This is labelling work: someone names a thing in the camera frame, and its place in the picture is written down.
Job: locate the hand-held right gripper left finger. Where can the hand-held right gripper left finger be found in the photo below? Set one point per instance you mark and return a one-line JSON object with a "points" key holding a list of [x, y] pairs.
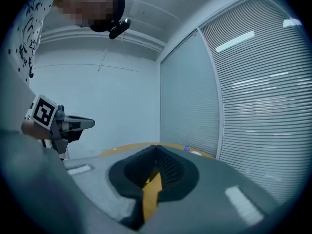
{"points": [[92, 179]]}

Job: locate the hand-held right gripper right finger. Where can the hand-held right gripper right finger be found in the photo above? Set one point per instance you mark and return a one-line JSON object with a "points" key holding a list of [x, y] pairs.
{"points": [[207, 203]]}

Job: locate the grey window blinds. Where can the grey window blinds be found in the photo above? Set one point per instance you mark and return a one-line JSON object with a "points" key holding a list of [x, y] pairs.
{"points": [[190, 94], [263, 106]]}

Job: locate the white dotted star-print shirt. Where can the white dotted star-print shirt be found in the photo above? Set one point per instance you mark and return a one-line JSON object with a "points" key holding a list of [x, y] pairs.
{"points": [[26, 21]]}

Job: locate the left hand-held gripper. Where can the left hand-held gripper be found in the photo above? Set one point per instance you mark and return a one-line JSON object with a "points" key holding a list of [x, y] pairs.
{"points": [[44, 111]]}

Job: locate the white paper sheet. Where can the white paper sheet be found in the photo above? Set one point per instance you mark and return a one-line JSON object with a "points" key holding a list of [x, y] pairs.
{"points": [[195, 152]]}

